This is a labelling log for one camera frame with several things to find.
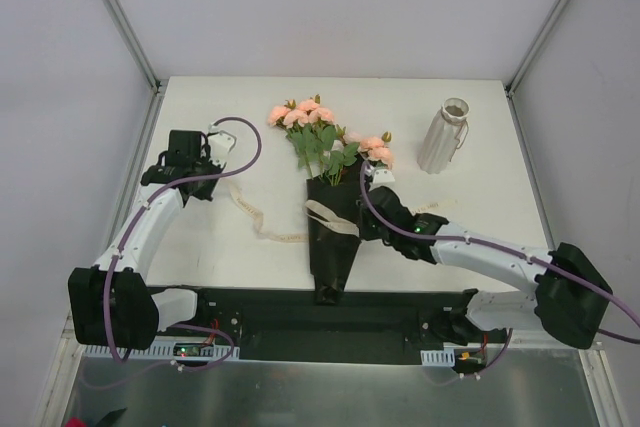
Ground cream printed ribbon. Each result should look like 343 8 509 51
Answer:
227 181 458 244

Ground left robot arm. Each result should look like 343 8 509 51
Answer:
68 130 236 350

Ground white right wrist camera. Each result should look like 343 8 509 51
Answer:
363 163 395 189

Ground aluminium frame post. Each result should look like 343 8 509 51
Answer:
74 0 169 93
504 0 606 98

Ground left aluminium frame post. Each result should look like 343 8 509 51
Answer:
74 0 169 93

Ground white cable duct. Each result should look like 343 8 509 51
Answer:
84 336 242 363
420 348 487 368

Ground pink rose bouquet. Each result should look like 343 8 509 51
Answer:
267 95 394 186

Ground right aluminium frame post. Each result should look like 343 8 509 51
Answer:
504 0 606 98

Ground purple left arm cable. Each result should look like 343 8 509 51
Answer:
101 115 264 364

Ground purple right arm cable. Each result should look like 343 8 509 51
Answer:
359 158 640 344

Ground white ribbed ceramic vase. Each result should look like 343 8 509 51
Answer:
417 98 469 174

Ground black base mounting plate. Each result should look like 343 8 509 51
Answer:
168 287 506 365

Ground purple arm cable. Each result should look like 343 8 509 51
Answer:
359 158 640 344
101 115 264 364

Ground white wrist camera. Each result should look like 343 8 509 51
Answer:
207 129 237 159
363 163 395 189

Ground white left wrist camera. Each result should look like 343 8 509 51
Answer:
207 129 237 159

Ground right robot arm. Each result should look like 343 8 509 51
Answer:
358 187 612 349

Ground black wrapping paper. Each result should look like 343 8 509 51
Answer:
306 160 362 305

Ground right white cable duct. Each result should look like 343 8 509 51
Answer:
420 348 487 368

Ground left white cable duct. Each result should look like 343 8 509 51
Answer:
84 336 242 363

